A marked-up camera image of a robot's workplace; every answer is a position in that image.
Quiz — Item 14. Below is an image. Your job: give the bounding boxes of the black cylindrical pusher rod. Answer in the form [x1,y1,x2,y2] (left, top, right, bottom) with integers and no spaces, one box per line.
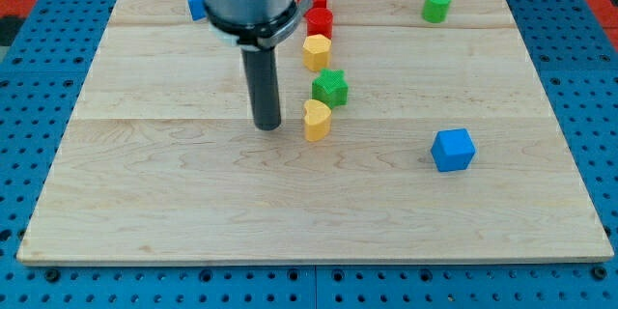
[241,48,281,130]

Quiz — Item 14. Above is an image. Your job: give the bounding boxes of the black clamp ring mount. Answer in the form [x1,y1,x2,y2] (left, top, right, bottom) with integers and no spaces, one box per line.
[206,0,313,52]

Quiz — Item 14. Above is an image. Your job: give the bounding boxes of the blue cube block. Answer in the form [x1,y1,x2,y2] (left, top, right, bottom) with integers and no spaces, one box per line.
[431,128,476,172]

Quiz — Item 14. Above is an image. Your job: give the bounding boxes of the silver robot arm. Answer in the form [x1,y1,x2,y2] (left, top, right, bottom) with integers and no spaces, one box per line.
[204,0,314,130]

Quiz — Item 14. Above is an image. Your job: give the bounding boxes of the blue block behind arm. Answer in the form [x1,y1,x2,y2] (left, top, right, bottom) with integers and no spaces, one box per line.
[187,0,208,21]

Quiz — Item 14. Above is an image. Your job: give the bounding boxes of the yellow heart block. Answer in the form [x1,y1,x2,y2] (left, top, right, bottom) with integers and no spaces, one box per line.
[303,99,332,142]

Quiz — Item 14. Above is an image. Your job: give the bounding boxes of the yellow hexagon block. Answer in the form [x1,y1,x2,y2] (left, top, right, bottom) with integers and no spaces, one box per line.
[302,34,331,71]

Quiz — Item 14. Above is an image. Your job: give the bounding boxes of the red cylinder block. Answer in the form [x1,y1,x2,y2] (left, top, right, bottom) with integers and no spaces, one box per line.
[305,8,333,39]

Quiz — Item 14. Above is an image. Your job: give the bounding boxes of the green star block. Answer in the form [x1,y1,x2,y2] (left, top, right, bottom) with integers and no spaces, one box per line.
[312,69,349,108]

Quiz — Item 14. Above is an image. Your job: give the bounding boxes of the wooden board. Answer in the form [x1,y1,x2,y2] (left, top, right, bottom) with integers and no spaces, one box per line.
[17,0,614,267]

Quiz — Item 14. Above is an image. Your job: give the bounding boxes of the green cylinder block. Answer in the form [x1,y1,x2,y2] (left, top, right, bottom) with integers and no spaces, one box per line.
[421,0,452,23]

